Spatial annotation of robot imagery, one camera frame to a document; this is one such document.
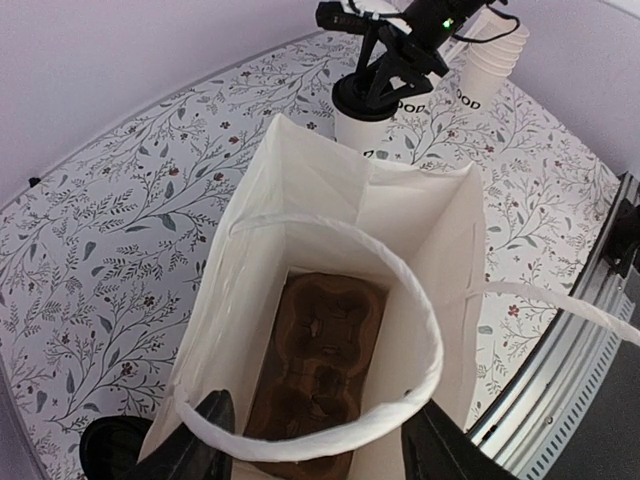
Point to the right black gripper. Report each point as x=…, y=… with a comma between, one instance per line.
x=401, y=72

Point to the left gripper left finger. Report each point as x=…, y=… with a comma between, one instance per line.
x=183, y=456

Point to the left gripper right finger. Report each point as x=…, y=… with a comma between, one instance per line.
x=435, y=448

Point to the white paper coffee cup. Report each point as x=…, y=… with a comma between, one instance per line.
x=359, y=135

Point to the brown cardboard cup carrier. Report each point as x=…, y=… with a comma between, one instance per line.
x=318, y=357

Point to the brown paper bag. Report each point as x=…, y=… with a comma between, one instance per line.
x=309, y=205

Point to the black cup lid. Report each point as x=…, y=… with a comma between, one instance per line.
x=348, y=101

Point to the cup holding straws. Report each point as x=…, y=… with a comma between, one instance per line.
x=413, y=106

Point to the stack of black lids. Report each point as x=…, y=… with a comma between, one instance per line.
x=109, y=447

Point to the stack of white paper cups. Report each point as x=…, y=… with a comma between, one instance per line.
x=493, y=46

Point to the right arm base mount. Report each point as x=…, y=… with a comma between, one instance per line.
x=622, y=245

